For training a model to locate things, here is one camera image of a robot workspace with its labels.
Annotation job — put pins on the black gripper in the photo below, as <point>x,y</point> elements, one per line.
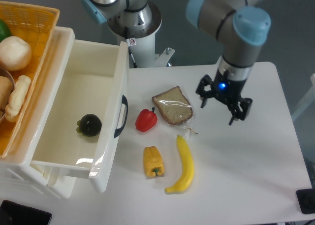
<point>227,92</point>

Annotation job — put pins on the dark purple mangosteen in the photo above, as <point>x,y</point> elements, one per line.
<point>89,125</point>

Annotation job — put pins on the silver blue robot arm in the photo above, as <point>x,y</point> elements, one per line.
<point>238,25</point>

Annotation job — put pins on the open white upper drawer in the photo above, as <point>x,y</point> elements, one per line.
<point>94,80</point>

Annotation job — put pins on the white plastic drawer cabinet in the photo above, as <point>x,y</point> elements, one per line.
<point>18,174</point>

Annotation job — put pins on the wrapped brown bread slice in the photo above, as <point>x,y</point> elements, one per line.
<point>175,109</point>

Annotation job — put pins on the red bell pepper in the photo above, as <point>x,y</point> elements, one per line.
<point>146,120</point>

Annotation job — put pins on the yellow banana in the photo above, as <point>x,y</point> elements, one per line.
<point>186,178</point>

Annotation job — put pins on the yellow bell pepper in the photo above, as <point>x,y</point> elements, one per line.
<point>152,162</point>

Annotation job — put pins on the black device bottom right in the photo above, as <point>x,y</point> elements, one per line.
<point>306,200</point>

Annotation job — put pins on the black device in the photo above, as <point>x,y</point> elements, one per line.
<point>12,213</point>
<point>306,200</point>

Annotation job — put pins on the orange plastic basket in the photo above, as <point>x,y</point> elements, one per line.
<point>26,31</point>

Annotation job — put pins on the pale twisted bread roll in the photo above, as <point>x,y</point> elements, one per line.
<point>17,98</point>

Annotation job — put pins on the round white bun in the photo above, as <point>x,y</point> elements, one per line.
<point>15,53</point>

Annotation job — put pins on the tan bread loaf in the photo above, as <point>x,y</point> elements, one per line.
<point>6,87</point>

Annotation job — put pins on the green vegetable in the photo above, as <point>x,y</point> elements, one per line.
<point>5,31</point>

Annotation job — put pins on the black device bottom left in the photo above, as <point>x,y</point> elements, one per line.
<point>12,213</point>

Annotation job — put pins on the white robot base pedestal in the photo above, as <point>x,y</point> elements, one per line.
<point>138,29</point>

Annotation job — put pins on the dark blue drawer handle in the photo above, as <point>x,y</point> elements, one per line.
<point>122,118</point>

